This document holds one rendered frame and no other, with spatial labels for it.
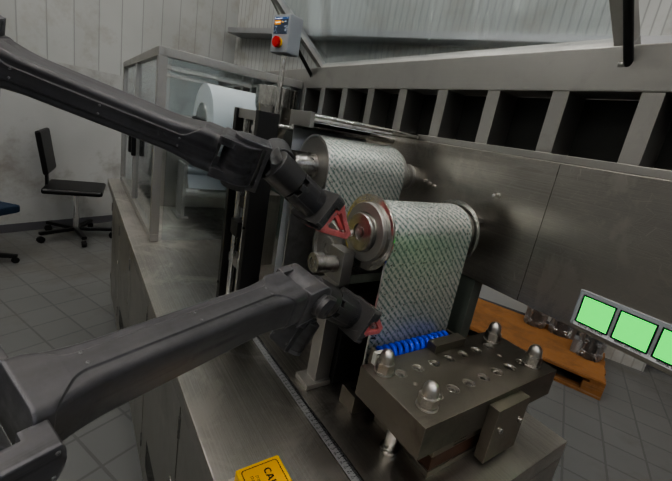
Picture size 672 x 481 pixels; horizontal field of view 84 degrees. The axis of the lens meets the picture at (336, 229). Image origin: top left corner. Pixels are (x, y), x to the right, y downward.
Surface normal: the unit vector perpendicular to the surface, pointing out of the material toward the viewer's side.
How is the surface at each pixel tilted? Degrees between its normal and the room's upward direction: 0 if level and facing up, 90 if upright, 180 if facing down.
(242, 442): 0
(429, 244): 90
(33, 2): 90
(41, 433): 14
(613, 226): 90
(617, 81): 90
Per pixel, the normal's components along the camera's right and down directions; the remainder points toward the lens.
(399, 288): 0.55, 0.30
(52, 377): 0.38, -0.86
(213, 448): 0.17, -0.95
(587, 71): -0.82, 0.00
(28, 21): 0.83, 0.27
